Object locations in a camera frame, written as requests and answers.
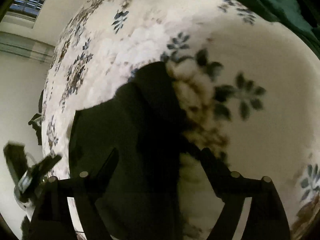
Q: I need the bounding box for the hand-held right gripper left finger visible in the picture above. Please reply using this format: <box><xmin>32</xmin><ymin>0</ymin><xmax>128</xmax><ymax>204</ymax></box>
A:
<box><xmin>27</xmin><ymin>147</ymin><xmax>119</xmax><ymax>240</ymax></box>

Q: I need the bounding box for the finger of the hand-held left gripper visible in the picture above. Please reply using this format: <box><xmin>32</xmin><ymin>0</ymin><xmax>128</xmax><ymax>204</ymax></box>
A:
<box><xmin>3</xmin><ymin>142</ymin><xmax>28</xmax><ymax>180</ymax></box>
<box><xmin>29</xmin><ymin>153</ymin><xmax>63</xmax><ymax>178</ymax></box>

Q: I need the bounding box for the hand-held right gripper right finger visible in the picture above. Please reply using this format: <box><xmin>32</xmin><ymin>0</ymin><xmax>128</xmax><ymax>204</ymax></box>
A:
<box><xmin>199</xmin><ymin>147</ymin><xmax>292</xmax><ymax>240</ymax></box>

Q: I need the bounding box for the dark striped sweater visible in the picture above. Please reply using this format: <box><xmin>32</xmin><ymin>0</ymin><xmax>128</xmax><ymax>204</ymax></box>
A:
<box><xmin>68</xmin><ymin>61</ymin><xmax>230</xmax><ymax>240</ymax></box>

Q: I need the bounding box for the green curtain with striped band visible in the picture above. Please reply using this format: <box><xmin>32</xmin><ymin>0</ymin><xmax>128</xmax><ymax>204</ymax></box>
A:
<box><xmin>0</xmin><ymin>31</ymin><xmax>56</xmax><ymax>63</ymax></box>

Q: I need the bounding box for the floral bed sheet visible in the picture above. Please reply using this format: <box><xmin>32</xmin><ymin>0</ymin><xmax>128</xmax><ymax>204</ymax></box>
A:
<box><xmin>41</xmin><ymin>0</ymin><xmax>320</xmax><ymax>240</ymax></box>

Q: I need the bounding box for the dark green plush blanket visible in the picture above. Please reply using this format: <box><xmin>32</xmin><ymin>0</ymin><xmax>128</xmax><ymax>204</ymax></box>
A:
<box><xmin>117</xmin><ymin>0</ymin><xmax>320</xmax><ymax>61</ymax></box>

